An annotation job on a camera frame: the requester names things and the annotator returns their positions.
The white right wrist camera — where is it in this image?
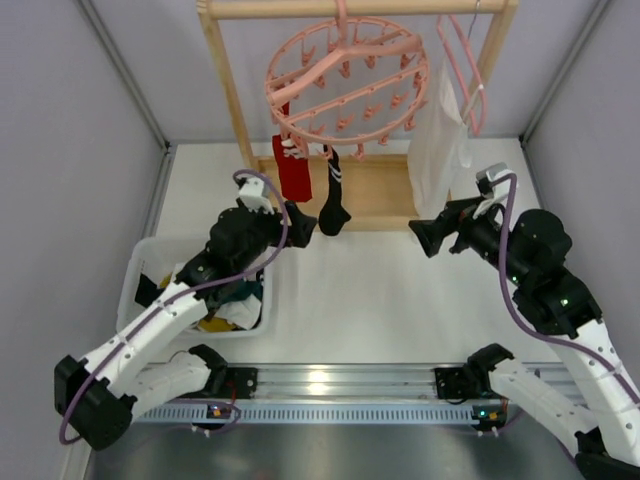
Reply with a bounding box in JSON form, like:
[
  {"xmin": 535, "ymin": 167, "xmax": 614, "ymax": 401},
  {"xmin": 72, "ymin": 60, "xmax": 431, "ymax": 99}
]
[{"xmin": 473, "ymin": 162, "xmax": 512, "ymax": 218}]

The aluminium rail base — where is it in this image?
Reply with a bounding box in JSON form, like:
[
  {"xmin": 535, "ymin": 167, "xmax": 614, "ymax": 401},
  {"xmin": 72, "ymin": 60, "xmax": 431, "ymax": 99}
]
[{"xmin": 79, "ymin": 363, "xmax": 626, "ymax": 436}]

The wooden clothes rack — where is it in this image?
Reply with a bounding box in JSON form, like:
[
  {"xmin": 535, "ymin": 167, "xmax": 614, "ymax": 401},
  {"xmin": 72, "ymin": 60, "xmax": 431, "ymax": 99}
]
[{"xmin": 196, "ymin": 1, "xmax": 518, "ymax": 231}]

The dark green sock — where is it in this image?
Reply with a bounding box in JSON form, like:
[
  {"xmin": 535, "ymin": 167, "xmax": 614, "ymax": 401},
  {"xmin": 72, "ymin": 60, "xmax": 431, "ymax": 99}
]
[{"xmin": 205, "ymin": 280, "xmax": 264, "ymax": 313}]

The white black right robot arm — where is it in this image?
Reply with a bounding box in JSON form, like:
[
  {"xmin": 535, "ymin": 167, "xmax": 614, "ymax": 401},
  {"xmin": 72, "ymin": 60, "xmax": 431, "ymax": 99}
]
[{"xmin": 409, "ymin": 198, "xmax": 639, "ymax": 479}]

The yellow sock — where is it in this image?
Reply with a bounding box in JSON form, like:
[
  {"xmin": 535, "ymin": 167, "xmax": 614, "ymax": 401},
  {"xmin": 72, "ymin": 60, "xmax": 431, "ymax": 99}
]
[{"xmin": 196, "ymin": 317, "xmax": 236, "ymax": 333}]

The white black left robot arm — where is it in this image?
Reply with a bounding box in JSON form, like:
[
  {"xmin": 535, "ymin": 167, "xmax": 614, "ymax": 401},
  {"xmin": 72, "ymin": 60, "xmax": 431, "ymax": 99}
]
[{"xmin": 53, "ymin": 201, "xmax": 317, "ymax": 451}]

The white plastic basket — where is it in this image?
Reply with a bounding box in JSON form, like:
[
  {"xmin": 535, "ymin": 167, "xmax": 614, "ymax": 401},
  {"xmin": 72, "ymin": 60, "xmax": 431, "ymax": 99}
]
[{"xmin": 116, "ymin": 234, "xmax": 274, "ymax": 342}]

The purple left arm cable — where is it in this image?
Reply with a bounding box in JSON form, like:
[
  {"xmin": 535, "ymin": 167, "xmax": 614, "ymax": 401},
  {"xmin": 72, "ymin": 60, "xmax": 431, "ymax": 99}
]
[{"xmin": 59, "ymin": 169, "xmax": 292, "ymax": 445}]

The white folded sock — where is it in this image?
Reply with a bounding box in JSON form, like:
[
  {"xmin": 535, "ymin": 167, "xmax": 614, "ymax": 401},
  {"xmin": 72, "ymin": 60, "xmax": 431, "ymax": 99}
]
[{"xmin": 217, "ymin": 295, "xmax": 262, "ymax": 330}]

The plain black sock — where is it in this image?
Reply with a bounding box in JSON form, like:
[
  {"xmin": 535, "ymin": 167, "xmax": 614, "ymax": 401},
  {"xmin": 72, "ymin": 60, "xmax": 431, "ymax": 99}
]
[{"xmin": 134, "ymin": 274, "xmax": 162, "ymax": 308}]

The pink clothes hanger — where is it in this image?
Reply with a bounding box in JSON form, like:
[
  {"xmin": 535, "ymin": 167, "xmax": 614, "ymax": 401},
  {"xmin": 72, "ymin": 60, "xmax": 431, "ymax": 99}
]
[{"xmin": 436, "ymin": 14, "xmax": 488, "ymax": 136}]

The white hanging cloth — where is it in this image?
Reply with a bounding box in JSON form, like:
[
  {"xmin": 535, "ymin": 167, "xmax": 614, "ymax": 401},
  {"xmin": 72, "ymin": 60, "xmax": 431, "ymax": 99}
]
[{"xmin": 407, "ymin": 65, "xmax": 472, "ymax": 219}]

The pink round clip hanger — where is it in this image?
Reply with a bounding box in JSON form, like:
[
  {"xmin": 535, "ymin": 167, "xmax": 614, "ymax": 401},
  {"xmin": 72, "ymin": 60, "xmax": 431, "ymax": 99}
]
[{"xmin": 264, "ymin": 1, "xmax": 429, "ymax": 159}]

